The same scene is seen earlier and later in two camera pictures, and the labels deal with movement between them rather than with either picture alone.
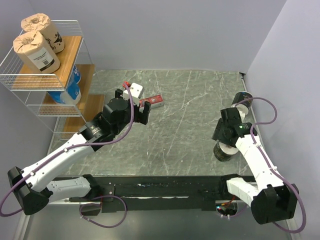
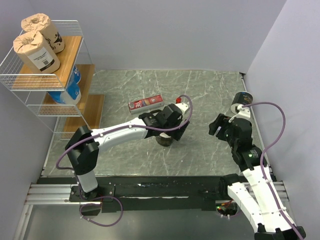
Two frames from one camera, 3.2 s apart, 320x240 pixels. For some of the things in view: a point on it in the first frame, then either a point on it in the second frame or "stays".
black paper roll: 223,152 → 164,139
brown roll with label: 33,50 stays
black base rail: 136,194 stays
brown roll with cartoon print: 41,23 stays
